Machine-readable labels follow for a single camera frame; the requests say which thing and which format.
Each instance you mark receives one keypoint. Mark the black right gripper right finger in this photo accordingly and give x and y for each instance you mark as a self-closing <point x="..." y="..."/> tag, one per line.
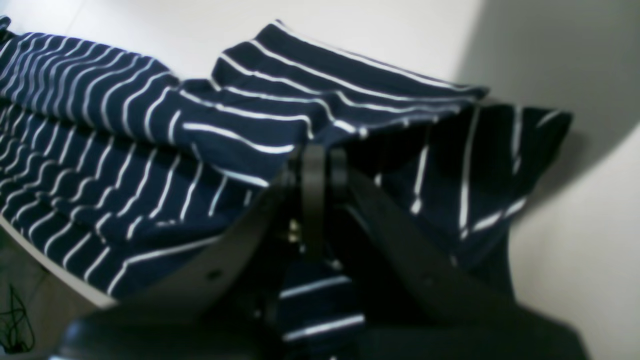
<point x="418" y="306"/>

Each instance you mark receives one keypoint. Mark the navy white striped T-shirt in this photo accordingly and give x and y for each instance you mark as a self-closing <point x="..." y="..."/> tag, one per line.
<point x="121" y="173"/>

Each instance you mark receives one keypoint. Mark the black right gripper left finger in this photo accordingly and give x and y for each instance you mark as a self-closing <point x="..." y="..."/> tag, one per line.
<point x="222" y="305"/>

